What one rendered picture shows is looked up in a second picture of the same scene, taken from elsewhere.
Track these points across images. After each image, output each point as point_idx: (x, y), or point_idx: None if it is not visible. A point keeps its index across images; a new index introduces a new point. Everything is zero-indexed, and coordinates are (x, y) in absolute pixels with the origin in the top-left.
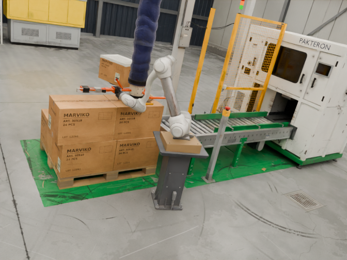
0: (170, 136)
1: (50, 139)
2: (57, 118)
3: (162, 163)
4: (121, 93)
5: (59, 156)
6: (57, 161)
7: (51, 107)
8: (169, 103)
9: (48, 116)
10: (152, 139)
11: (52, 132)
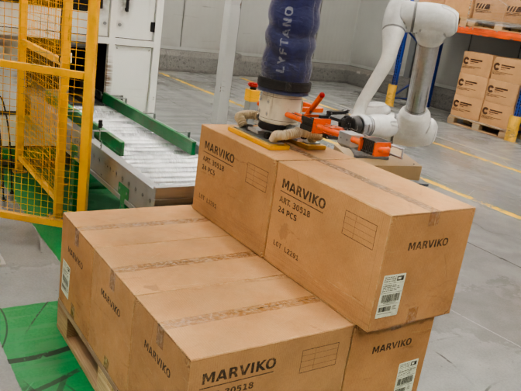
0: (380, 160)
1: (329, 374)
2: (455, 243)
3: None
4: (366, 119)
5: (412, 354)
6: (394, 380)
7: (415, 239)
8: (429, 89)
9: (382, 285)
10: None
11: (412, 310)
